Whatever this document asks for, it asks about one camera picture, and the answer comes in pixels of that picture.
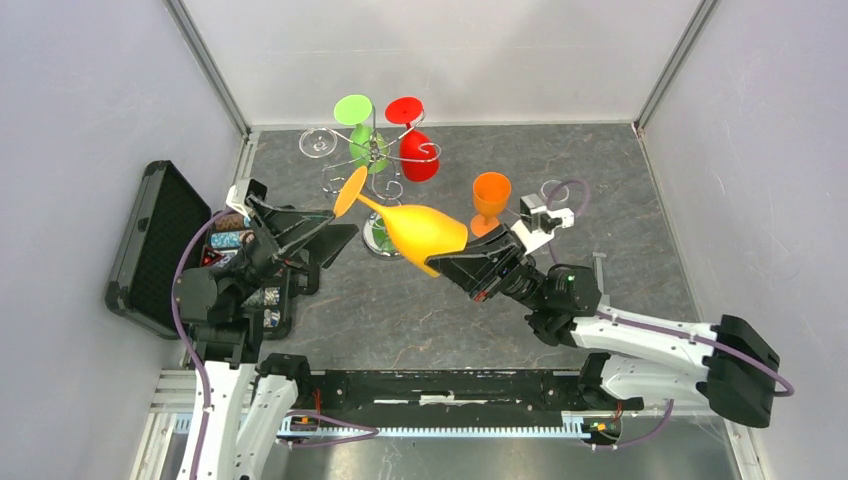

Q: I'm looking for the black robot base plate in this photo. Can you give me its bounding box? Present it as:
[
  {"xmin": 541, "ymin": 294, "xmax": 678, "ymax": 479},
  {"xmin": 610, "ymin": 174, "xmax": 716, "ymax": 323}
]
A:
[{"xmin": 295, "ymin": 369, "xmax": 645, "ymax": 428}]

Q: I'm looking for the green wine glass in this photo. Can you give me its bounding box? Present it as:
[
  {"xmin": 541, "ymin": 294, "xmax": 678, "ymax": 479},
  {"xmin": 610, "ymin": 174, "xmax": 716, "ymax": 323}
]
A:
[{"xmin": 333, "ymin": 94, "xmax": 389, "ymax": 174}]

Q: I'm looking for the orange wine glass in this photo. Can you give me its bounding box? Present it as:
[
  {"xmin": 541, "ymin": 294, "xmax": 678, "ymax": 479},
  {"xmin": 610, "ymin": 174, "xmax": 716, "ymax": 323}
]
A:
[{"xmin": 470, "ymin": 172, "xmax": 512, "ymax": 237}]

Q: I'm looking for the black poker chip case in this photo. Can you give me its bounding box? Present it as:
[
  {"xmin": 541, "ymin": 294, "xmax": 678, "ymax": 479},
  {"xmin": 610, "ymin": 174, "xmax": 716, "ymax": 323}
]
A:
[{"xmin": 104, "ymin": 160, "xmax": 320, "ymax": 340}]

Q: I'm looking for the yellow wine glass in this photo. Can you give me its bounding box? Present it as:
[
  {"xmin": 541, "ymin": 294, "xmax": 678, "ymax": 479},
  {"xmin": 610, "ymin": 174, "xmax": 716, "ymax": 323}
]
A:
[{"xmin": 333, "ymin": 166, "xmax": 469, "ymax": 277}]

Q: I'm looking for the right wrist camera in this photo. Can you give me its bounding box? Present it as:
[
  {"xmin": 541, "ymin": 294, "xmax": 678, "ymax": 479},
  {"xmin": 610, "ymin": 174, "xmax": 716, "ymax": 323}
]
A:
[{"xmin": 509, "ymin": 194, "xmax": 575, "ymax": 254}]

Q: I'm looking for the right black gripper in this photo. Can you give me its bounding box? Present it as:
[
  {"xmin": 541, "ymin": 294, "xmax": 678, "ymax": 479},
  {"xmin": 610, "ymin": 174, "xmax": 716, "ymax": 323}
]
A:
[{"xmin": 423, "ymin": 223, "xmax": 548, "ymax": 313}]

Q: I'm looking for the grey metal bracket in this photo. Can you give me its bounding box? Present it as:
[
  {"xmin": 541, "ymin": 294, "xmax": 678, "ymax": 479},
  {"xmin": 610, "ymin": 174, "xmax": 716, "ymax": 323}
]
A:
[{"xmin": 592, "ymin": 252, "xmax": 610, "ymax": 306}]

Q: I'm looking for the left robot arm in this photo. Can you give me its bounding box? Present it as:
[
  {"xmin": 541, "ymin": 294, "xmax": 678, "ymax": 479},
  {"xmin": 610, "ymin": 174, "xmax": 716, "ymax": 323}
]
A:
[{"xmin": 171, "ymin": 194, "xmax": 359, "ymax": 479}]

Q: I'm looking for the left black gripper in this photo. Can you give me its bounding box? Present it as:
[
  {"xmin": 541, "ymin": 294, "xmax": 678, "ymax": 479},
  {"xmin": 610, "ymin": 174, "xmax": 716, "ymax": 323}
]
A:
[{"xmin": 226, "ymin": 191, "xmax": 359, "ymax": 306}]

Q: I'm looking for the clear wine glass front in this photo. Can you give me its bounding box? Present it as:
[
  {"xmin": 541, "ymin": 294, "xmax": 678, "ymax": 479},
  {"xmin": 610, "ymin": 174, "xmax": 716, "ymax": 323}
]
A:
[{"xmin": 539, "ymin": 180, "xmax": 570, "ymax": 208}]

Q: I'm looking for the clear wine glass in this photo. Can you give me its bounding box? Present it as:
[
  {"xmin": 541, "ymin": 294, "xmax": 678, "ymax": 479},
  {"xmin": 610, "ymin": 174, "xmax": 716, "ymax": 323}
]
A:
[
  {"xmin": 539, "ymin": 180, "xmax": 570, "ymax": 208},
  {"xmin": 298, "ymin": 127, "xmax": 338, "ymax": 159}
]

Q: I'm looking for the chrome wine glass rack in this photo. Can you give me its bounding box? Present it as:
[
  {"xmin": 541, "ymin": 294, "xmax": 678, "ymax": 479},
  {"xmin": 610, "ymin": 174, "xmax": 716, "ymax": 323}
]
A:
[{"xmin": 321, "ymin": 105, "xmax": 442, "ymax": 261}]

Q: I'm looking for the red wine glass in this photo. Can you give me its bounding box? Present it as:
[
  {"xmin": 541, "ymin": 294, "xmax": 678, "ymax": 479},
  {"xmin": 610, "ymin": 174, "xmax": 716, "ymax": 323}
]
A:
[{"xmin": 385, "ymin": 96, "xmax": 440, "ymax": 183}]

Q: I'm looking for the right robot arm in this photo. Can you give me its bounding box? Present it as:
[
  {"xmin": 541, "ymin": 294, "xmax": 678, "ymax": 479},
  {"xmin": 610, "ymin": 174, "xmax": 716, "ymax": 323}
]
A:
[{"xmin": 425, "ymin": 227, "xmax": 793, "ymax": 428}]

